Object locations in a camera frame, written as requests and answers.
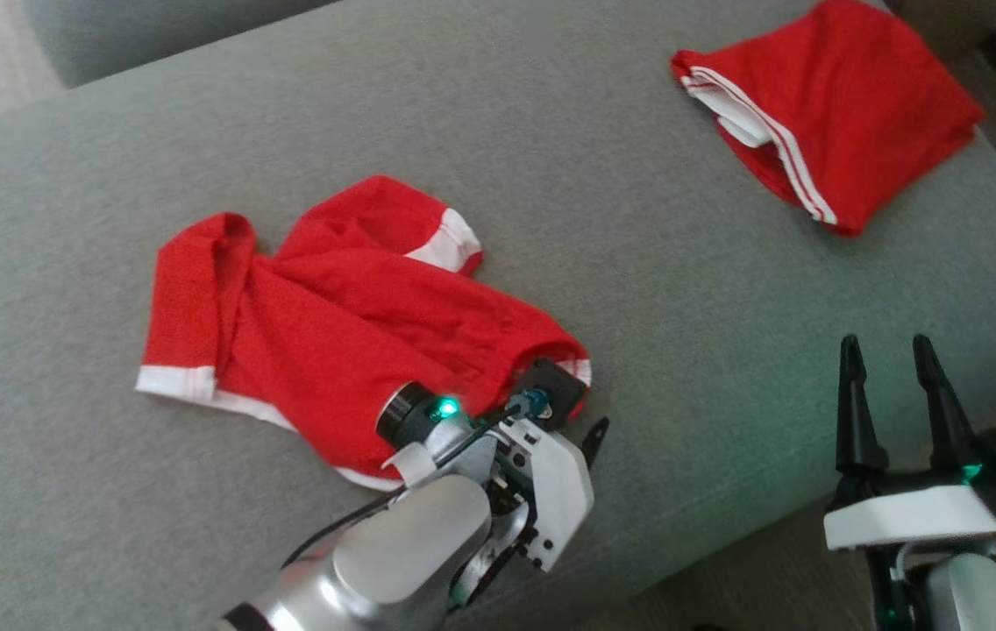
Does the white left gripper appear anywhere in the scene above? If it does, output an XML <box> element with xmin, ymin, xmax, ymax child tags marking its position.
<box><xmin>498</xmin><ymin>416</ymin><xmax>612</xmax><ymax>573</ymax></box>

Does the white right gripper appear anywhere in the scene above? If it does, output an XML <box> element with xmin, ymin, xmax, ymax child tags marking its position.
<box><xmin>824</xmin><ymin>334</ymin><xmax>996</xmax><ymax>552</ymax></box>

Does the red shirt with white cuffs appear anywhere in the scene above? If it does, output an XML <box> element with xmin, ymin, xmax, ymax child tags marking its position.
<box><xmin>135</xmin><ymin>174</ymin><xmax>594</xmax><ymax>492</ymax></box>

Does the red basketball jersey white trim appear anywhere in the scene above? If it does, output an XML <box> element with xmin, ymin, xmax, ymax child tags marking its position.
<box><xmin>670</xmin><ymin>0</ymin><xmax>987</xmax><ymax>238</ymax></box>

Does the grey sofa seat cushion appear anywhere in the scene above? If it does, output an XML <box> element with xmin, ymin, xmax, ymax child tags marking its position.
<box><xmin>0</xmin><ymin>0</ymin><xmax>996</xmax><ymax>631</ymax></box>

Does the grey sofa back cushion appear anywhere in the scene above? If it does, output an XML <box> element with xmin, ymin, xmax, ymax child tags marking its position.
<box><xmin>25</xmin><ymin>0</ymin><xmax>341</xmax><ymax>89</ymax></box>

